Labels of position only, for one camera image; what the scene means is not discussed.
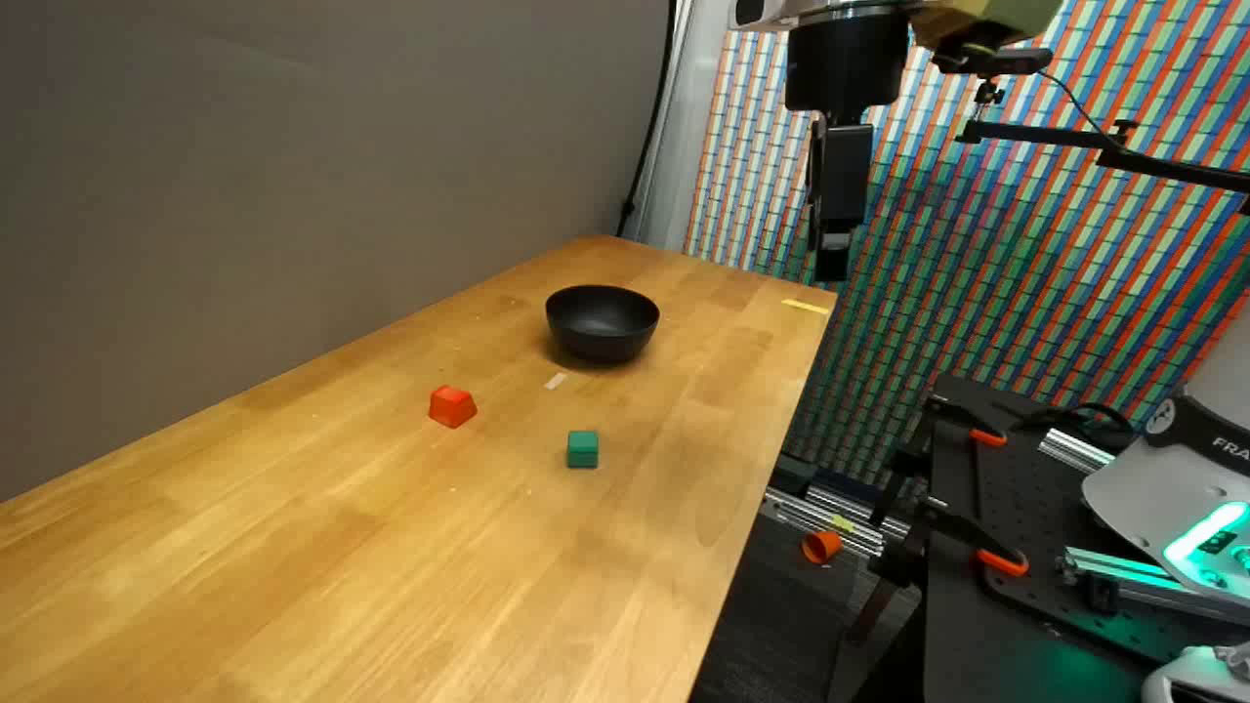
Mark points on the red block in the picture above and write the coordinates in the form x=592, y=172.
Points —
x=450, y=406

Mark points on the colourful patterned panel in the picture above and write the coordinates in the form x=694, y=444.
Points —
x=1018, y=259

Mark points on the green block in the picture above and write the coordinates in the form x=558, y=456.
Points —
x=585, y=449

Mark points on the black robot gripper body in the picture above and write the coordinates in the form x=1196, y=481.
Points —
x=845, y=65

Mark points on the white Franka robot base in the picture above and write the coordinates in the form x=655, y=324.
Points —
x=1173, y=511

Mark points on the black bowl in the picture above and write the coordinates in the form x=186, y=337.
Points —
x=604, y=324

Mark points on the pale tape strip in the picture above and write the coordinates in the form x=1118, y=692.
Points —
x=556, y=382

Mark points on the black mounting plate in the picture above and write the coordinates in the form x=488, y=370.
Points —
x=1018, y=625

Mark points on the black camera on stand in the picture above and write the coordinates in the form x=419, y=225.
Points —
x=996, y=58

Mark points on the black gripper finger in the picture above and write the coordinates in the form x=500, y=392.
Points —
x=845, y=177
x=815, y=183

